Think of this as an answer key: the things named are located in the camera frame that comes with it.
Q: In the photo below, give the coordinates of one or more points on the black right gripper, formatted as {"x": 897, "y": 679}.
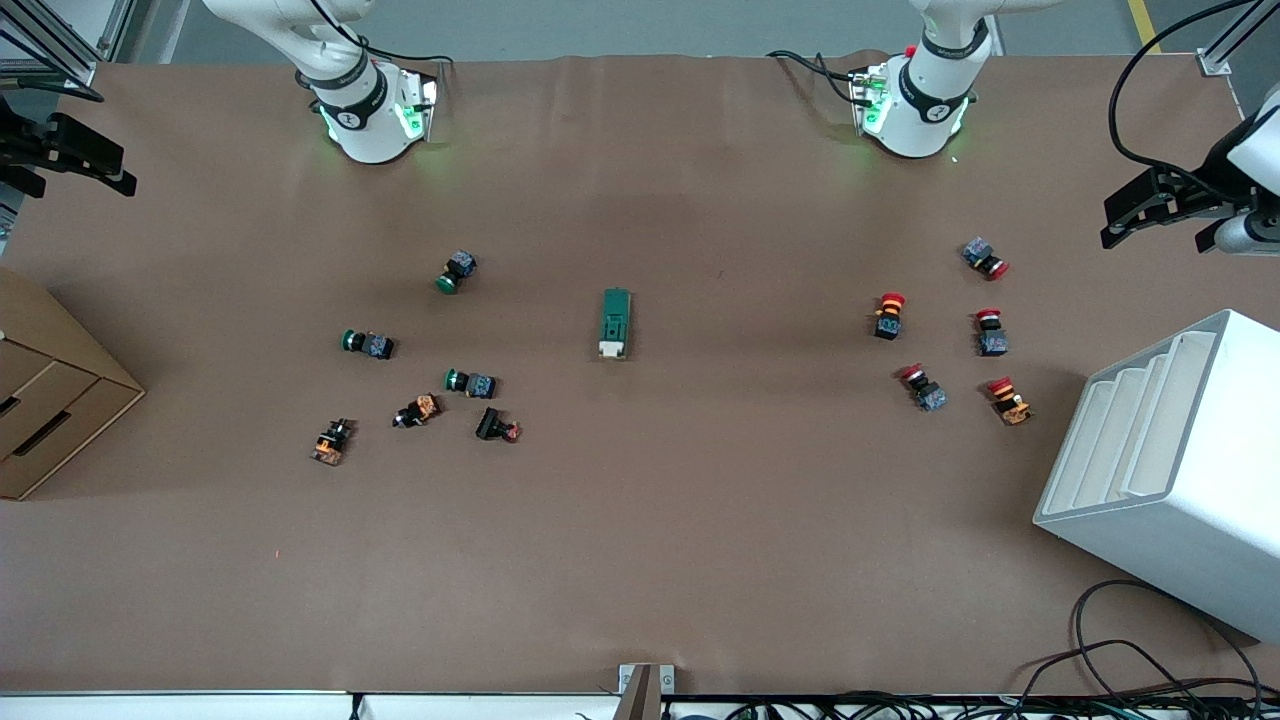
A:
{"x": 22, "y": 143}

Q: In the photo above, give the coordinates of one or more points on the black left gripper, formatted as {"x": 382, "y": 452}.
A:
{"x": 1192, "y": 190}

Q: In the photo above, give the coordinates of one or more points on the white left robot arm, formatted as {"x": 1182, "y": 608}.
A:
{"x": 925, "y": 100}

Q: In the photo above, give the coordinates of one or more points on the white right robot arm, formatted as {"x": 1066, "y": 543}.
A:
{"x": 365, "y": 125}

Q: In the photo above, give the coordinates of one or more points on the red emergency button blue body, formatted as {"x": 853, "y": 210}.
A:
{"x": 924, "y": 389}
{"x": 984, "y": 257}
{"x": 992, "y": 335}

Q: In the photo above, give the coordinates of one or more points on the red emergency button orange body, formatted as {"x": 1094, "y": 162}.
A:
{"x": 1009, "y": 401}

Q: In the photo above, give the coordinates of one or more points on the brown cardboard drawer box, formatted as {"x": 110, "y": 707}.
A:
{"x": 50, "y": 385}

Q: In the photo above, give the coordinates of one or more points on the metal base connector plate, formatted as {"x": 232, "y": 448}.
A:
{"x": 868, "y": 100}
{"x": 420, "y": 110}

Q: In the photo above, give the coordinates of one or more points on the white stepped storage rack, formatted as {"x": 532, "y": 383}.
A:
{"x": 1190, "y": 500}

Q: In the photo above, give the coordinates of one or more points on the green push button blue body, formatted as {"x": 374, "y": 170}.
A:
{"x": 457, "y": 271}
{"x": 473, "y": 383}
{"x": 370, "y": 345}

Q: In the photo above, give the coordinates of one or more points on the aluminium frame profile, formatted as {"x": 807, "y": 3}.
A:
{"x": 60, "y": 40}
{"x": 1225, "y": 50}

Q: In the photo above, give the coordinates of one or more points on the black selector switch orange body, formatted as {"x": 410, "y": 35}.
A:
{"x": 332, "y": 442}
{"x": 418, "y": 411}

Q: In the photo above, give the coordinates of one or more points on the black selector switch red body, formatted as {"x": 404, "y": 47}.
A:
{"x": 495, "y": 425}

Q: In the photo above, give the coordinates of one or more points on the white table edge rail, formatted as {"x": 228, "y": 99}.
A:
{"x": 200, "y": 706}

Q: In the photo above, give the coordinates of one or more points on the metal table edge bracket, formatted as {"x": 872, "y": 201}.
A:
{"x": 645, "y": 690}

